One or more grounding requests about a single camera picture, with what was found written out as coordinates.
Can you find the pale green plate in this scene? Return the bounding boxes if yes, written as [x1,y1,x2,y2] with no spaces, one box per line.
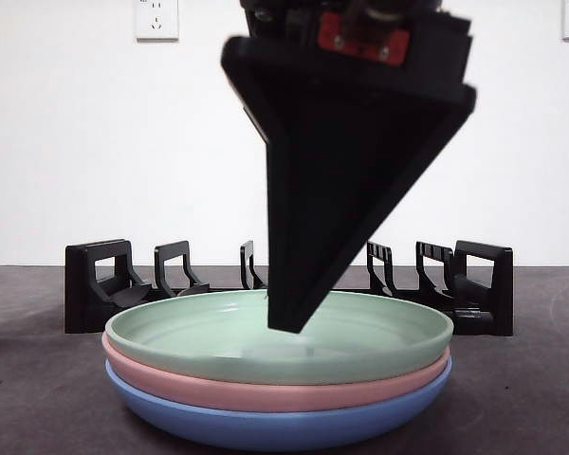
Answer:
[104,289,455,386]

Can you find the blue plate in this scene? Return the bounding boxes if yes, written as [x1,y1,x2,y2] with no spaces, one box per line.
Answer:
[104,355,454,451]

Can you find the pink plate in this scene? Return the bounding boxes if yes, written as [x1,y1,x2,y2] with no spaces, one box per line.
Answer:
[101,331,452,413]

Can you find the black plate rack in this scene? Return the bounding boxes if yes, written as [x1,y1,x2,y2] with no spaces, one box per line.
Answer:
[64,239,514,337]

